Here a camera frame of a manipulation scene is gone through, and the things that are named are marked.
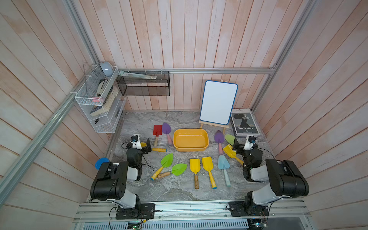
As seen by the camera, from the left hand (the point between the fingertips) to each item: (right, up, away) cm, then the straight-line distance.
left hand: (142, 140), depth 92 cm
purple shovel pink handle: (+14, +6, +18) cm, 24 cm away
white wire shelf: (-20, +11, -8) cm, 24 cm away
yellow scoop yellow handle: (+58, -7, +3) cm, 58 cm away
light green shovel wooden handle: (+61, 0, +10) cm, 62 cm away
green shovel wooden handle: (+23, -18, -4) cm, 30 cm away
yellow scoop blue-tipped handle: (+43, -16, -1) cm, 46 cm away
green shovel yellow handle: (+16, -14, -1) cm, 21 cm away
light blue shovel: (+52, -15, -3) cm, 55 cm away
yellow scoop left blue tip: (+4, -1, -10) cm, 10 cm away
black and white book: (+74, +11, +16) cm, 77 cm away
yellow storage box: (+33, -1, +10) cm, 34 cm away
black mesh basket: (-7, +39, +16) cm, 43 cm away
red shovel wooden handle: (+7, +5, +15) cm, 18 cm away
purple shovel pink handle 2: (+54, 0, +12) cm, 55 cm away
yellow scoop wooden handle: (+35, -16, -2) cm, 38 cm away
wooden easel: (+57, +9, +10) cm, 58 cm away
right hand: (+65, +1, -1) cm, 65 cm away
